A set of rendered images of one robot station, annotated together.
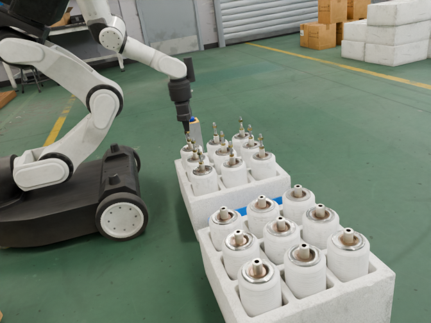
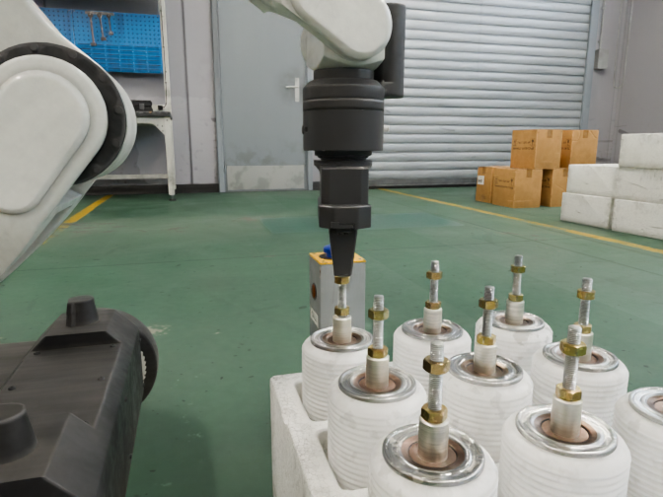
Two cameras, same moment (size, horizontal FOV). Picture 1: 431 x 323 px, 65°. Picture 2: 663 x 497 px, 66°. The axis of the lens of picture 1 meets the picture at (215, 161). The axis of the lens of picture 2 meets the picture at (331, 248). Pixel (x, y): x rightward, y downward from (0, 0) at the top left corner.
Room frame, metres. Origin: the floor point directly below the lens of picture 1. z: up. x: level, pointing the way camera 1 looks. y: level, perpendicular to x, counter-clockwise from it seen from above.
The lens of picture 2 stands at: (0.79, 0.16, 0.48)
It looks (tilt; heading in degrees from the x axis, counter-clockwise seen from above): 12 degrees down; 355
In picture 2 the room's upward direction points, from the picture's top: straight up
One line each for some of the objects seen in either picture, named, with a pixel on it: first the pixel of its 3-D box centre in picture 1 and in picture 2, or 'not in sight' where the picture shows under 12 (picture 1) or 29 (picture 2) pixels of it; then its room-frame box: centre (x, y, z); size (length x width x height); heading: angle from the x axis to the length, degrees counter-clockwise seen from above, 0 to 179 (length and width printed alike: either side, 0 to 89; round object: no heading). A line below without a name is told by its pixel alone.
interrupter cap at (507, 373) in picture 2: (224, 151); (483, 369); (1.26, -0.04, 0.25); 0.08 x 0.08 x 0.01
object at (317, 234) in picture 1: (320, 241); not in sight; (0.75, -0.26, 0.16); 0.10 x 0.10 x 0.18
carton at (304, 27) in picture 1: (313, 34); (498, 183); (5.05, -1.66, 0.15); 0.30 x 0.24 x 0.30; 100
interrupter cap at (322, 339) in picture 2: (190, 147); (341, 339); (1.35, 0.10, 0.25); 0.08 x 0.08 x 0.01
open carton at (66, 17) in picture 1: (59, 17); not in sight; (5.61, 1.96, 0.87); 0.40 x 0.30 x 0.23; 87
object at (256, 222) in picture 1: (264, 230); not in sight; (0.84, -0.12, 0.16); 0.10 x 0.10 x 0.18
